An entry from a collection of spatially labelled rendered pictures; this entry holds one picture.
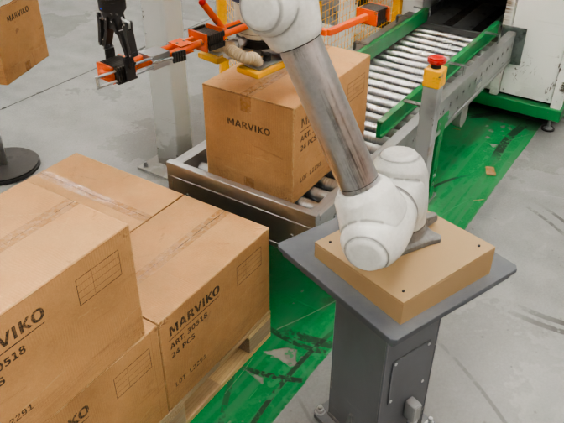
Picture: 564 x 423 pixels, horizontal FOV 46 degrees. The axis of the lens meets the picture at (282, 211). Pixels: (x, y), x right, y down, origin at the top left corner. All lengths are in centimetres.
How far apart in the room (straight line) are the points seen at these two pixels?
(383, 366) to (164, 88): 210
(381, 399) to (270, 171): 92
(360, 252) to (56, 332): 77
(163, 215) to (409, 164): 109
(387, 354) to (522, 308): 116
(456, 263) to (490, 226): 169
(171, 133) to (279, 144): 138
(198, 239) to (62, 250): 75
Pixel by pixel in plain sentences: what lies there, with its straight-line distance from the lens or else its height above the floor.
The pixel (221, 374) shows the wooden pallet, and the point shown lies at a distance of 261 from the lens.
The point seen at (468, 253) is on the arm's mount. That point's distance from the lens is 190.
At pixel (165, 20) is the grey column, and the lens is 347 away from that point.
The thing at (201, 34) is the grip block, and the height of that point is 123.
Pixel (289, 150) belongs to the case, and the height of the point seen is 78.
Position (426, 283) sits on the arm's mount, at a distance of 178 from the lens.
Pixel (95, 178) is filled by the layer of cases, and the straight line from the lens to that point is 280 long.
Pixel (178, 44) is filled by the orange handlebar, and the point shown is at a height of 122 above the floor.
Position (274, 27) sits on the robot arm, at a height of 149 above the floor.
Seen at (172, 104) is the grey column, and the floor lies 42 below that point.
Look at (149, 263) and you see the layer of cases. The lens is 230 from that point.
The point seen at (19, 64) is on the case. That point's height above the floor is 68.
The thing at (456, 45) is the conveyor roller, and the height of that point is 55.
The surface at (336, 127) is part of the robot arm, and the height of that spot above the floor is 126.
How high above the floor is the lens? 196
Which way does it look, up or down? 34 degrees down
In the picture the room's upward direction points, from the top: straight up
